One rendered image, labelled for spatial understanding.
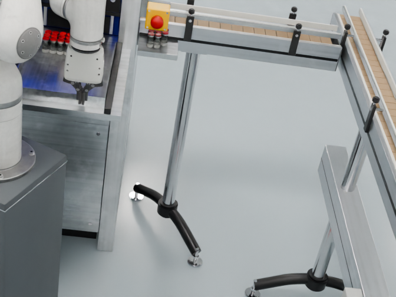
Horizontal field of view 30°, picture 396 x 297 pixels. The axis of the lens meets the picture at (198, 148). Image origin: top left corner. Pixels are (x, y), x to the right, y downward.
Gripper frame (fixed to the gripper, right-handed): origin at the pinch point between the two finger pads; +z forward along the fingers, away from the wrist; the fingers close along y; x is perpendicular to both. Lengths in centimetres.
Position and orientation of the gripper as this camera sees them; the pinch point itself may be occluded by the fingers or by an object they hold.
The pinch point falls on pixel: (82, 95)
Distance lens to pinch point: 203.2
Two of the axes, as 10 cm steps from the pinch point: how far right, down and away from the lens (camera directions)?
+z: -1.5, 8.1, 5.6
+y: -9.9, -1.2, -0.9
